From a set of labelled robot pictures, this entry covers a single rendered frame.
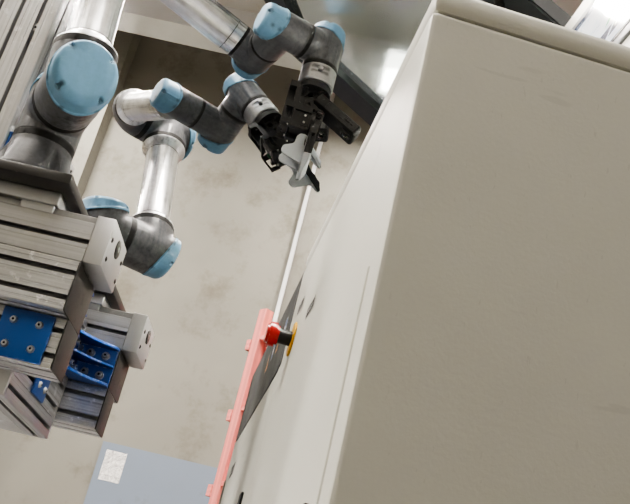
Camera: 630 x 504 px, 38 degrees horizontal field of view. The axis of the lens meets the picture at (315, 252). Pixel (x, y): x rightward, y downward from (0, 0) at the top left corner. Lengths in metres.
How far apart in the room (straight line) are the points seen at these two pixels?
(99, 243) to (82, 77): 0.28
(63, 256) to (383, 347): 0.96
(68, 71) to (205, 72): 9.62
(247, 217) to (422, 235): 9.50
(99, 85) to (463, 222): 0.97
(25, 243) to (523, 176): 1.01
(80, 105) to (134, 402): 8.08
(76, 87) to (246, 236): 8.58
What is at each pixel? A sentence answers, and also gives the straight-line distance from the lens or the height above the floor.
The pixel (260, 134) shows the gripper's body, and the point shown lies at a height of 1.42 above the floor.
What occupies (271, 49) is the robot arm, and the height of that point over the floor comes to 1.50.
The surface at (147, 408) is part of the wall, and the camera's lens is 9.58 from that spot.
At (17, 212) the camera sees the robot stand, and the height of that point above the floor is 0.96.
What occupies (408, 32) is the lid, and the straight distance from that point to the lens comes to 2.18.
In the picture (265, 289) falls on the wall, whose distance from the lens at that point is 9.90.
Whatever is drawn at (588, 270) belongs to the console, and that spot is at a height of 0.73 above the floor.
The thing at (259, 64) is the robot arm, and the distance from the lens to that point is 2.00.
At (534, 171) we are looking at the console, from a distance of 0.83.
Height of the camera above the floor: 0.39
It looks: 24 degrees up
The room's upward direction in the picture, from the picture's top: 14 degrees clockwise
